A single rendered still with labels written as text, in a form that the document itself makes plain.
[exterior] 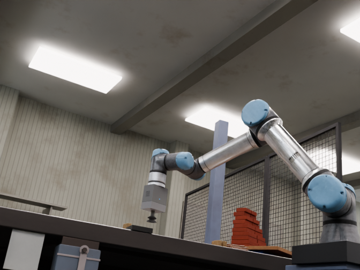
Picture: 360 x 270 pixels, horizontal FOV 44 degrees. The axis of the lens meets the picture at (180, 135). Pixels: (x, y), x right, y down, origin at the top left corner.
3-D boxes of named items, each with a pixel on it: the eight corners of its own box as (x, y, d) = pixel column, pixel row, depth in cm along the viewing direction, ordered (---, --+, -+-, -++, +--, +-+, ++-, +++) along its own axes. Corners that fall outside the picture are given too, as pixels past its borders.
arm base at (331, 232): (373, 251, 153) (371, 223, 157) (339, 246, 148) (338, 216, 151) (342, 254, 166) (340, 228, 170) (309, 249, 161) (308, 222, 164)
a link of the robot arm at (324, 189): (360, 203, 153) (268, 105, 186) (351, 192, 142) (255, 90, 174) (332, 225, 156) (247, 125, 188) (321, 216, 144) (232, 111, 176)
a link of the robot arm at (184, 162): (199, 157, 195) (178, 158, 200) (186, 148, 186) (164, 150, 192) (197, 174, 192) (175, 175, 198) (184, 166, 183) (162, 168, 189)
